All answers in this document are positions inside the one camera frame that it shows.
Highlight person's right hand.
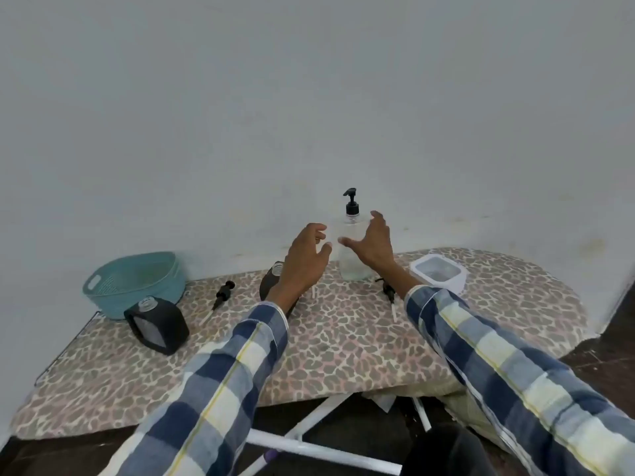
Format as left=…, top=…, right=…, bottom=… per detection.
left=337, top=210, right=398, bottom=273

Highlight person's left hand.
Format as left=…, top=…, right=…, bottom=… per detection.
left=267, top=222, right=333, bottom=315

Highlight tall clear plastic bottle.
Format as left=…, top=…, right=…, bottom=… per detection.
left=337, top=212, right=376, bottom=282

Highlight black soap dispenser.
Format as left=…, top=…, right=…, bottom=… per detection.
left=259, top=260, right=301, bottom=313
left=123, top=296, right=191, bottom=356

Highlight white square dispenser bottle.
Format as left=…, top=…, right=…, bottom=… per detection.
left=409, top=253, right=468, bottom=294

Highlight person's right forearm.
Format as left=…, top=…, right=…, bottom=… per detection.
left=374, top=260, right=635, bottom=476

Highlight person's left forearm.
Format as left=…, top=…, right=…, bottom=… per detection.
left=99, top=290, right=291, bottom=476

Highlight person's black trousers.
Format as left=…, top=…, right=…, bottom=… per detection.
left=399, top=423, right=497, bottom=476

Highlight leopard print ironing board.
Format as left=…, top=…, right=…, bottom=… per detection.
left=9, top=247, right=599, bottom=476

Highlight teal plastic basket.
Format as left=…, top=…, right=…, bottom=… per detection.
left=82, top=251, right=188, bottom=321

